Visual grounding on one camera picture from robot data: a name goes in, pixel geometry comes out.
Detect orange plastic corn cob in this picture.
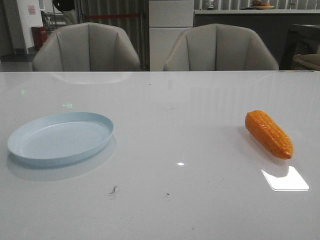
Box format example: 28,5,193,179
245,110,294,160

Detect light blue round plate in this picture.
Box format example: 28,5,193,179
7,112,114,167

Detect beige armchair on right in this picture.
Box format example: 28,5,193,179
163,23,279,72

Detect beige armchair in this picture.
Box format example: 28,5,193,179
32,22,140,72
163,23,279,72

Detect white cabinet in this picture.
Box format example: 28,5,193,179
148,0,194,72

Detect beige armchair on left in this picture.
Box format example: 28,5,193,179
32,22,140,72

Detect red barrier belt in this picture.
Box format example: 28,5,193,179
84,12,141,20

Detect person in background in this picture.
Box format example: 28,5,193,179
52,0,78,26

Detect grey counter with white top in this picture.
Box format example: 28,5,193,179
193,9,320,67

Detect red trash bin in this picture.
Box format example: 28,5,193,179
31,26,48,51

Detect fruit bowl on counter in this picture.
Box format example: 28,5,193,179
251,0,274,10

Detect dark side table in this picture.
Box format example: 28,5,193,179
279,24,320,70

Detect pink wall notice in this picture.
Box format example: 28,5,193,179
28,5,36,15

